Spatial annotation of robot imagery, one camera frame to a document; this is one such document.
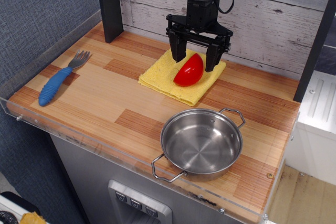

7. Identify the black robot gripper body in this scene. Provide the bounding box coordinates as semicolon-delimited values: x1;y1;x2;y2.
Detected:
166;0;233;50

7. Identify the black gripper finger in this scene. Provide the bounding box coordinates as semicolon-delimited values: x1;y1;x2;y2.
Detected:
169;29;187;62
205;37;228;72

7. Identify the red half-sphere object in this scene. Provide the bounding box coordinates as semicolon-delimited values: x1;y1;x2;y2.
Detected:
173;53;204;87

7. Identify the stainless steel pot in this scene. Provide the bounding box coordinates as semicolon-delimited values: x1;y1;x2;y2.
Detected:
151;109;245;183

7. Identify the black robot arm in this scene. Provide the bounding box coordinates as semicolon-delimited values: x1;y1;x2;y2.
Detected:
166;0;234;72

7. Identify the yellow folded cloth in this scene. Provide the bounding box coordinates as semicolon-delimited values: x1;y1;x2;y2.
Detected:
139;49;226;106

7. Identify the yellow object at corner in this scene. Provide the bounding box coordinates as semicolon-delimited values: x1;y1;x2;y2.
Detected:
19;212;47;224

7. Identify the white toy sink unit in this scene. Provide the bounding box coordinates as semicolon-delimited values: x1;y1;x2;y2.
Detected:
284;71;335;185

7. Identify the silver dispenser panel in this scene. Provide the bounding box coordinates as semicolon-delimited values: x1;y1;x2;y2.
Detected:
108;179;173;223

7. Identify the left black post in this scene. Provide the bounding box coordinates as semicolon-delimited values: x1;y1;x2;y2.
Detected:
99;0;123;43

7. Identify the black post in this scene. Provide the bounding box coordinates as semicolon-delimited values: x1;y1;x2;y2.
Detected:
293;0;335;102
99;0;123;43

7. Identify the right black post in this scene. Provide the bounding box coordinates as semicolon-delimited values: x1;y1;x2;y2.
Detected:
293;0;335;102

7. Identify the blue handled fork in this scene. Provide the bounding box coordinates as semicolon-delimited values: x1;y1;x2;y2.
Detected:
38;50;90;106

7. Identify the black braided cable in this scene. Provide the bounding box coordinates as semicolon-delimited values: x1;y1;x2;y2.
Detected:
0;210;19;224

